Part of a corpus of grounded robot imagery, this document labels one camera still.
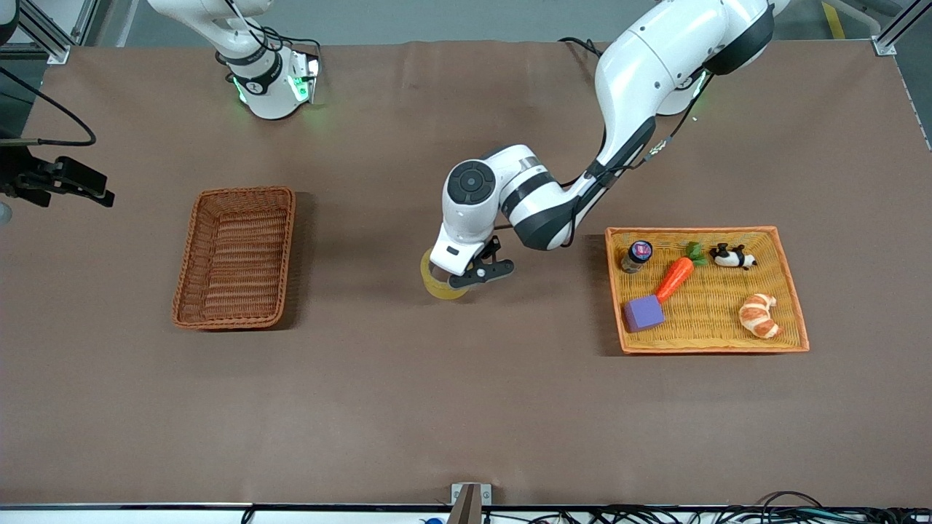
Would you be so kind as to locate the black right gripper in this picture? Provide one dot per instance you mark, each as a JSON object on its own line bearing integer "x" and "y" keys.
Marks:
{"x": 16, "y": 175}

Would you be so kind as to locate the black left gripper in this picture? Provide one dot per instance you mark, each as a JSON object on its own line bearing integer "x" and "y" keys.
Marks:
{"x": 489, "y": 249}

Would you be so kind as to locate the yellowish clear tape roll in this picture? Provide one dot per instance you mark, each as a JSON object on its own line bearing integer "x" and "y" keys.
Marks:
{"x": 437, "y": 287}

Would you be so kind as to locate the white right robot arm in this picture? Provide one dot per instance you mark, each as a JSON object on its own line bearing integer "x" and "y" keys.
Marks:
{"x": 262, "y": 87}

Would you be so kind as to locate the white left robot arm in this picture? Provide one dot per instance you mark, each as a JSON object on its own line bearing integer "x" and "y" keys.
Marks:
{"x": 655, "y": 65}

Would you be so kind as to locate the brown deep wicker basket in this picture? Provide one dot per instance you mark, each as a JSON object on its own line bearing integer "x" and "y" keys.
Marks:
{"x": 233, "y": 291}

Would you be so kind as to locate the orange flat wicker basket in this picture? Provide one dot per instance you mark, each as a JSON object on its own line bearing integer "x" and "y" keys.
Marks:
{"x": 713, "y": 338}

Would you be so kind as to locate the small jar with dark lid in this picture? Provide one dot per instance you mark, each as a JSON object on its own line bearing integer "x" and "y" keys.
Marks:
{"x": 635, "y": 258}

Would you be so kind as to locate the purple foam cube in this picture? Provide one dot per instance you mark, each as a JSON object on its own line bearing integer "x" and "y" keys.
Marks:
{"x": 644, "y": 314}

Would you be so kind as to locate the orange toy carrot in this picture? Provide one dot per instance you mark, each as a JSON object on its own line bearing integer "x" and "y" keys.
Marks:
{"x": 673, "y": 276}

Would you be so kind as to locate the black white panda toy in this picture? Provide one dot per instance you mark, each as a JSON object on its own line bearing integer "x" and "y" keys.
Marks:
{"x": 728, "y": 257}

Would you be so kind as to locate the grey right base connector box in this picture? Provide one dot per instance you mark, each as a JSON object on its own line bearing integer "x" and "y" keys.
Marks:
{"x": 306, "y": 80}

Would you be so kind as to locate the toy croissant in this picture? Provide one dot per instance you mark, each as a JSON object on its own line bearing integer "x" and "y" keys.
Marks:
{"x": 757, "y": 316}

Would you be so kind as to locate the aluminium frame profile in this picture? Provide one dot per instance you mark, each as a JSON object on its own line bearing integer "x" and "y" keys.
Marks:
{"x": 52, "y": 49}
{"x": 885, "y": 45}

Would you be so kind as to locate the metal table edge bracket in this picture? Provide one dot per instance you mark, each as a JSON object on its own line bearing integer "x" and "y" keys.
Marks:
{"x": 470, "y": 506}

